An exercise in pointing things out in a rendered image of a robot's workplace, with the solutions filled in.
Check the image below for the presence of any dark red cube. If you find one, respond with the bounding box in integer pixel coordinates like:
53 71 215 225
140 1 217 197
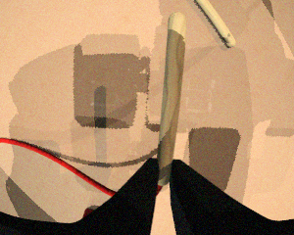
81 208 93 218

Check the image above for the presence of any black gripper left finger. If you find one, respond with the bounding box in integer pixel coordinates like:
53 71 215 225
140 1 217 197
0 158 159 235

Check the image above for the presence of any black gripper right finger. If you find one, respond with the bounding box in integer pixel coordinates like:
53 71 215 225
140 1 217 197
170 160 294 235

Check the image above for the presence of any pale yellow thin stick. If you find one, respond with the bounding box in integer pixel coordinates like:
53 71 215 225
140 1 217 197
197 0 236 47

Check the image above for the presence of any pale wooden stick with red string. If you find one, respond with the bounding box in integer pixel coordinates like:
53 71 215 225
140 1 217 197
0 12 187 197

